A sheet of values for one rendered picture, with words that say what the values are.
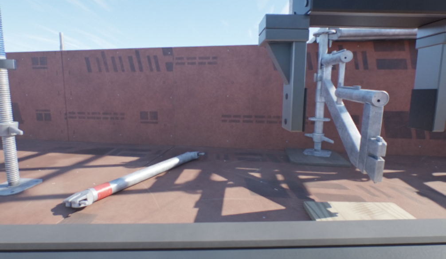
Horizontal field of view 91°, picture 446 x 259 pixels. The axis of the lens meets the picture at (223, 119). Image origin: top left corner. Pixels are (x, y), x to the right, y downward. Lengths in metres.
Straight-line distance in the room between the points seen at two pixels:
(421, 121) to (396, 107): 1.45
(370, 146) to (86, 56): 1.84
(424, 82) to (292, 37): 0.14
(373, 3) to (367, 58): 1.44
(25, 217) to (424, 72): 1.01
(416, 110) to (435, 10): 0.09
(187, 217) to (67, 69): 1.61
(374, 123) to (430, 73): 0.58
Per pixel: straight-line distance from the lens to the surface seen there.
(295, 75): 0.21
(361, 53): 1.66
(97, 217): 0.86
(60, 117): 2.16
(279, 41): 0.21
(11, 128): 1.18
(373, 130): 0.86
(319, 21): 0.24
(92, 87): 1.95
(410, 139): 1.82
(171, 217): 0.78
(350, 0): 0.23
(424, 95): 0.29
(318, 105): 1.44
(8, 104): 1.21
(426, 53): 0.30
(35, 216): 0.96
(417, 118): 0.29
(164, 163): 1.13
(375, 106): 0.85
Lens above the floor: 0.39
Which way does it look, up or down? 7 degrees down
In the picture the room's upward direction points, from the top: straight up
